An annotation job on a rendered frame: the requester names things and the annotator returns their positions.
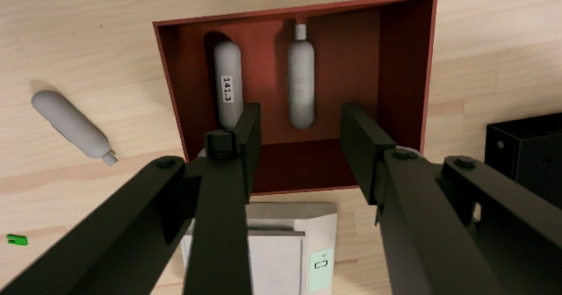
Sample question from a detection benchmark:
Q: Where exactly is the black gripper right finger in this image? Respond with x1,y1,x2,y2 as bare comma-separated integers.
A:
339,103,562,295

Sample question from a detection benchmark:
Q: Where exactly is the small green u-shaped clip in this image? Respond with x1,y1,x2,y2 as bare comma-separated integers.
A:
6,234,28,246

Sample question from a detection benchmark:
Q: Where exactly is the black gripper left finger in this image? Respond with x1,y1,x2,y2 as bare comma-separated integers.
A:
0,103,262,295

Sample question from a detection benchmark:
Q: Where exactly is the white digital scale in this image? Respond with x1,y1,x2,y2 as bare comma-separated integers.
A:
245,203,337,295

